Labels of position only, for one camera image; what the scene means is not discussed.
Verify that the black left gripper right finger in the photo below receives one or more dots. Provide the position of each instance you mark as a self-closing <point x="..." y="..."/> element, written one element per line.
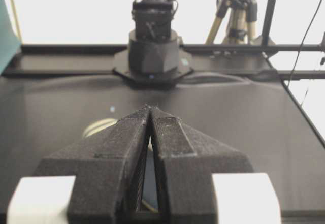
<point x="202" y="180"/>

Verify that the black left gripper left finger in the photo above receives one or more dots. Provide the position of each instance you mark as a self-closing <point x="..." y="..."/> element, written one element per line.
<point x="96" y="180"/>

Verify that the tan camera tripod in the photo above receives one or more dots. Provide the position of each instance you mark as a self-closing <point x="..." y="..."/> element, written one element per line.
<point x="241" y="27"/>

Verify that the black metal frame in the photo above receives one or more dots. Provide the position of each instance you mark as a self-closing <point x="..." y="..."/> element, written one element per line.
<point x="155" y="55"/>

